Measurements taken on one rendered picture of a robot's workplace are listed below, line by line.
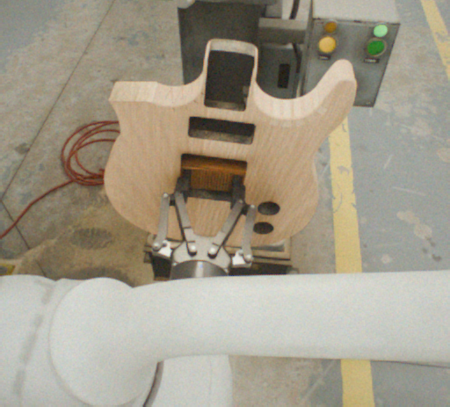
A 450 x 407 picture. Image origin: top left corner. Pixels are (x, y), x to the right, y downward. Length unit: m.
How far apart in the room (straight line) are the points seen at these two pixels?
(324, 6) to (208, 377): 0.68
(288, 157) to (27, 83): 2.28
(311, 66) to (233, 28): 0.24
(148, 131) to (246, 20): 0.50
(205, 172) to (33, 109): 1.98
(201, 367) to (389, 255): 1.49
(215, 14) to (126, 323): 0.83
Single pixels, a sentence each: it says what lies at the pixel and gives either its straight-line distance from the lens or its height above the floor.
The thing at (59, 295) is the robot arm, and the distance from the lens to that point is 0.39.
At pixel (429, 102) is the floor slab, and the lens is 2.66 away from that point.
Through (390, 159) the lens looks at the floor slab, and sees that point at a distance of 2.25.
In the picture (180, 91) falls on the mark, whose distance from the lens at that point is 0.62.
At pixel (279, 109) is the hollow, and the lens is 0.61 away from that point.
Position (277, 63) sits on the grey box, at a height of 0.88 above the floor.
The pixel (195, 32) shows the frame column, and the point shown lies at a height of 0.97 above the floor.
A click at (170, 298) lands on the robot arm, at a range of 0.32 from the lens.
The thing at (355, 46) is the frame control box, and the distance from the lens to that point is 0.90.
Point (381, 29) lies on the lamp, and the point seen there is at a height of 1.11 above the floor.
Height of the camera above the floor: 1.53
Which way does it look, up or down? 49 degrees down
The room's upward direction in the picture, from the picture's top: straight up
